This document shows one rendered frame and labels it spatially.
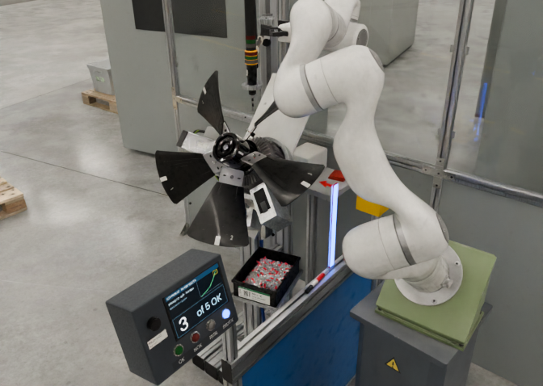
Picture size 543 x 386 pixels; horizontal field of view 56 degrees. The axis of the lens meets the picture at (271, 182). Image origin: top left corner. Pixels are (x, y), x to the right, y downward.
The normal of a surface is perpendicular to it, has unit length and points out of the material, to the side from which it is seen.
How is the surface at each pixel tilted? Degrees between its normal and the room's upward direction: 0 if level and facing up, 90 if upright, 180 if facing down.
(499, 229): 90
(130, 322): 90
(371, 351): 90
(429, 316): 47
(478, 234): 90
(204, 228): 52
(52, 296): 0
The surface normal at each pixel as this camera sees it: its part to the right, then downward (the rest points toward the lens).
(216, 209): 0.13, -0.19
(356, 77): -0.21, 0.33
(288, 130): -0.49, -0.29
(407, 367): -0.68, 0.35
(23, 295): -0.01, -0.89
